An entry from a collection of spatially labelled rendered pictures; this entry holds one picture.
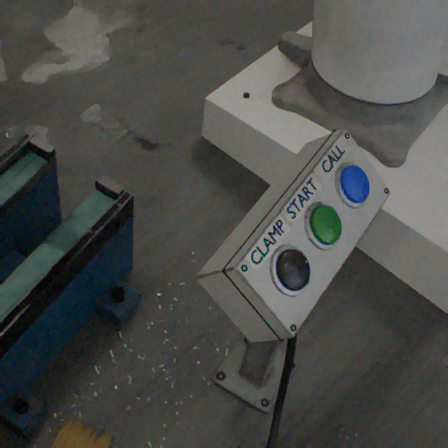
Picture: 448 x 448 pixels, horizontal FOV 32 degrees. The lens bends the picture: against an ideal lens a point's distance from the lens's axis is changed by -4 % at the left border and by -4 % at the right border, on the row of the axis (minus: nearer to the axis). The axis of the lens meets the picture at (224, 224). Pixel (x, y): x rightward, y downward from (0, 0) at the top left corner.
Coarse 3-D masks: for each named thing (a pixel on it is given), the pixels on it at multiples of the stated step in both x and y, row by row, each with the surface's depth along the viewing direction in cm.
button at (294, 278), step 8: (280, 256) 56; (288, 256) 56; (296, 256) 56; (304, 256) 57; (280, 264) 56; (288, 264) 56; (296, 264) 56; (304, 264) 57; (280, 272) 56; (288, 272) 56; (296, 272) 56; (304, 272) 57; (280, 280) 56; (288, 280) 56; (296, 280) 56; (304, 280) 56; (288, 288) 56; (296, 288) 56
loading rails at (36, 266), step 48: (48, 144) 80; (0, 192) 77; (48, 192) 83; (96, 192) 78; (0, 240) 79; (48, 240) 74; (96, 240) 75; (0, 288) 71; (48, 288) 71; (96, 288) 81; (0, 336) 67; (48, 336) 76; (0, 384) 71
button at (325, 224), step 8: (320, 208) 59; (328, 208) 59; (312, 216) 59; (320, 216) 59; (328, 216) 59; (336, 216) 60; (312, 224) 58; (320, 224) 58; (328, 224) 59; (336, 224) 59; (312, 232) 58; (320, 232) 58; (328, 232) 59; (336, 232) 59; (320, 240) 59; (328, 240) 59; (336, 240) 59
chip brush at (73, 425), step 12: (72, 420) 75; (60, 432) 74; (72, 432) 74; (84, 432) 75; (96, 432) 75; (60, 444) 73; (72, 444) 74; (84, 444) 74; (96, 444) 74; (108, 444) 74
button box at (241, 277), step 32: (320, 160) 61; (352, 160) 63; (288, 192) 59; (320, 192) 60; (384, 192) 65; (256, 224) 58; (288, 224) 58; (352, 224) 62; (224, 256) 57; (256, 256) 55; (320, 256) 59; (224, 288) 56; (256, 288) 55; (320, 288) 58; (256, 320) 57; (288, 320) 56
